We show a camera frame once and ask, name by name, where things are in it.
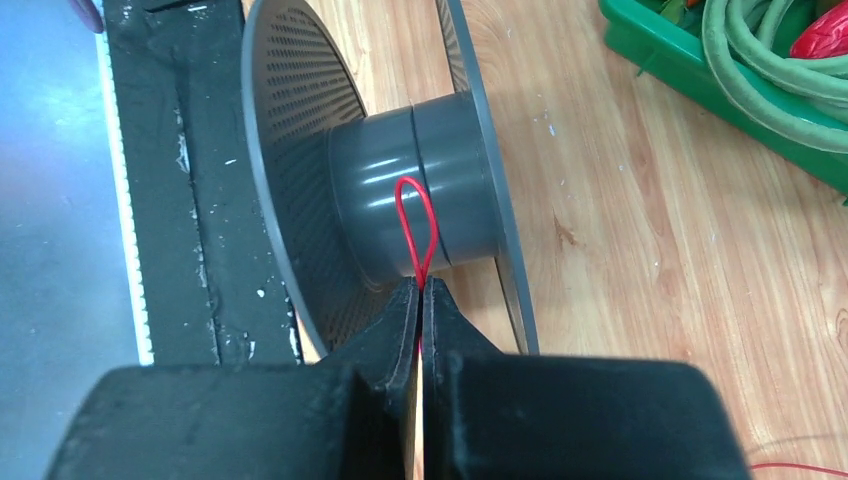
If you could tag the grey perforated cable spool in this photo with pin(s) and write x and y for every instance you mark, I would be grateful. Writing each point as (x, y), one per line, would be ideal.
(353, 202)

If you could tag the white slotted cable duct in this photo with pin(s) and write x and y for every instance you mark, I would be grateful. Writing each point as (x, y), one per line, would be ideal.
(124, 203)

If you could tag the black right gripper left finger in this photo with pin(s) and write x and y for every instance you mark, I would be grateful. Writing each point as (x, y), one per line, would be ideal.
(349, 416)

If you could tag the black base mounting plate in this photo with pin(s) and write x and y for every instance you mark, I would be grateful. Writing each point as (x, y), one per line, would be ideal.
(212, 288)

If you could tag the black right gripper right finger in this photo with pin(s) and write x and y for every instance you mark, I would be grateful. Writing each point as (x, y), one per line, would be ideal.
(492, 415)

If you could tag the green toy long beans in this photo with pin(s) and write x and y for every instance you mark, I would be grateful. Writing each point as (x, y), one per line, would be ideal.
(735, 33)

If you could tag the red toy chili pepper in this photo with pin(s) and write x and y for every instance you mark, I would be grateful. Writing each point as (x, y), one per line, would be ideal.
(826, 36)

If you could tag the green plastic tray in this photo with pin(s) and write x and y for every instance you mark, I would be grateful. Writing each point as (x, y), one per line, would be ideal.
(658, 46)

